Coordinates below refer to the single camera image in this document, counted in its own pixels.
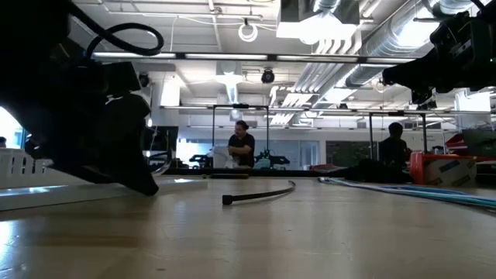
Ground black rig camera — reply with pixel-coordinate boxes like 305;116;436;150
410;88;438;112

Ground black monitor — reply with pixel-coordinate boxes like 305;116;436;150
141;126;180;153

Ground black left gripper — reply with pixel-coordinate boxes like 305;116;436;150
0;38;160;197

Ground white slotted cable duct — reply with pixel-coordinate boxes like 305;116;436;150
0;148;53;190

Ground grey crate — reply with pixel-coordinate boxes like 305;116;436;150
463;129;496;158

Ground green wire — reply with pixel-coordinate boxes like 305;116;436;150
406;189;496;208

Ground red black tool case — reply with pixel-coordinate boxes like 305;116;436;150
444;133;496;163

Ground red and white box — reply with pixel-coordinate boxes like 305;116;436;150
409;150;478;188

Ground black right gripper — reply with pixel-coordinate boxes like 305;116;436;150
381;7;496;94

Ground black beam with light strips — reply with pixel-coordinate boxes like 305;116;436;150
91;51;418;64

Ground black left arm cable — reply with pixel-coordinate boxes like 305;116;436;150
69;2;165;57

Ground white plastic bag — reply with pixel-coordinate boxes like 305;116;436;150
208;146;236;169

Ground clear safety glasses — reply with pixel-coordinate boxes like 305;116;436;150
149;150;174;177

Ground white duct cover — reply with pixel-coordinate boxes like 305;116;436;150
0;177;209;212

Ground black zip tie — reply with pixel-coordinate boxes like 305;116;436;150
222;180;297;206

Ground white cable coil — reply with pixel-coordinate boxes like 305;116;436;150
237;22;259;43

